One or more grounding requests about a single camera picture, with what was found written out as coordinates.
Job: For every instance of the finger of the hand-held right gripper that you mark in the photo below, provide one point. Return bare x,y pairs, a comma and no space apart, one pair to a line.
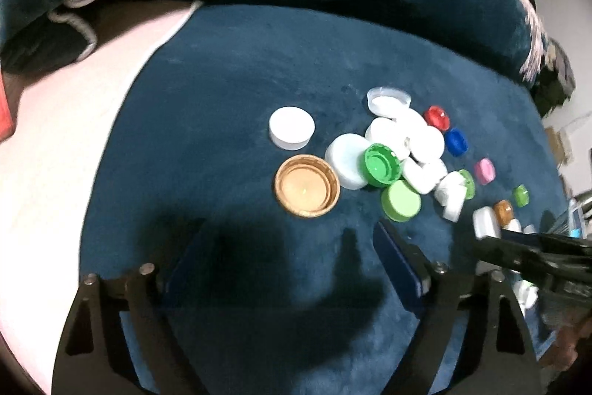
525,237
508,256

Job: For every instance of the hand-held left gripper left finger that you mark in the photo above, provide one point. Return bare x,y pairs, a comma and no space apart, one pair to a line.
187,265

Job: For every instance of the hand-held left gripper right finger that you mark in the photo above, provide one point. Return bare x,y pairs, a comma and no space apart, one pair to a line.
398,267

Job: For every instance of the small white bottle cap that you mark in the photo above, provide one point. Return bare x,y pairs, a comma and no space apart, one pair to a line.
527,298
530,229
485,221

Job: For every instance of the small orange bottle cap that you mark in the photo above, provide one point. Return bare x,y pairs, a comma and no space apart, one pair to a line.
503,211

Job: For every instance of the pile of white caps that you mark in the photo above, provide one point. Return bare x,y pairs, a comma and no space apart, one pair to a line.
425,143

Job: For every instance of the person's right hand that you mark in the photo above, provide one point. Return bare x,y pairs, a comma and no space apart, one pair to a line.
566,346

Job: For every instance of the small green bottle cap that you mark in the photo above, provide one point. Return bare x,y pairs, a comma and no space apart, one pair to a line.
470,183
520,196

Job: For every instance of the white blue plastic package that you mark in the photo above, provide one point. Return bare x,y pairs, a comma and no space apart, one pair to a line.
578,217

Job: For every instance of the light green smooth cap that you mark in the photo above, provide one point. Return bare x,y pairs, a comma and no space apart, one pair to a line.
400,200

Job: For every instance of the pink bottle cap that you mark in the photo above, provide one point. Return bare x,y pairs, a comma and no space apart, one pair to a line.
484,170

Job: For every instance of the cardboard box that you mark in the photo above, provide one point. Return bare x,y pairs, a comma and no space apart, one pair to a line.
557,140

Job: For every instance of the dark green ridged cap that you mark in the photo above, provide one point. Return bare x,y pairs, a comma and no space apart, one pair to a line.
379,166

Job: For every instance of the blue bottle cap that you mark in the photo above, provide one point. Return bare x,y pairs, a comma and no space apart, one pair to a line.
455,141

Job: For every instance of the large pale blue cap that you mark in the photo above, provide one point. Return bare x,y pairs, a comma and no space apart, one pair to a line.
344,159

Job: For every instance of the large gold jar lid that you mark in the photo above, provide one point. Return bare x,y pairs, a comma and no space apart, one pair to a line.
305,189

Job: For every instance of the red bottle cap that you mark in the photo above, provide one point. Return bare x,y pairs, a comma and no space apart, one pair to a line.
437,117

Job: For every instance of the pink bed sheet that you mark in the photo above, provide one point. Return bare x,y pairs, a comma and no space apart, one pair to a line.
46,200

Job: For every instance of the dark green cloth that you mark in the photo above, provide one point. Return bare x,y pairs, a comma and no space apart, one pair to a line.
555,85

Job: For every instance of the clear plastic lid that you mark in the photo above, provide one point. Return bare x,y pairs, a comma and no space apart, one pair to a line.
386,101

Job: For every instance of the large white jar cap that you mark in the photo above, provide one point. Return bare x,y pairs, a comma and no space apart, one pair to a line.
291,124

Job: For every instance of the pink floral quilt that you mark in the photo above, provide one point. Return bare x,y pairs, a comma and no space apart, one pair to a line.
536,43

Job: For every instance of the dark teal velvet blanket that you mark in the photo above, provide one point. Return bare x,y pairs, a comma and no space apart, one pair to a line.
286,52

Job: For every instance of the red packet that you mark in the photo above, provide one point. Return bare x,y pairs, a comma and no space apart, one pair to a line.
4,108

